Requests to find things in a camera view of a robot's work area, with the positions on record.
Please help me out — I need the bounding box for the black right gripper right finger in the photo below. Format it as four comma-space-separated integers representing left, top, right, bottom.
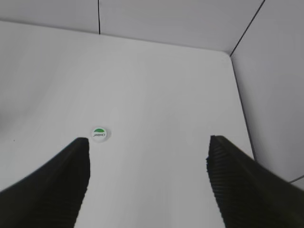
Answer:
207, 135, 304, 228

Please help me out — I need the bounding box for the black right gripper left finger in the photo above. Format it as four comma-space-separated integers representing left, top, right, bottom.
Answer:
0, 137, 90, 228

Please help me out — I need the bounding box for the white green bottle cap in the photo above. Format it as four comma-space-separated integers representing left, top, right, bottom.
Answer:
91, 126, 112, 143

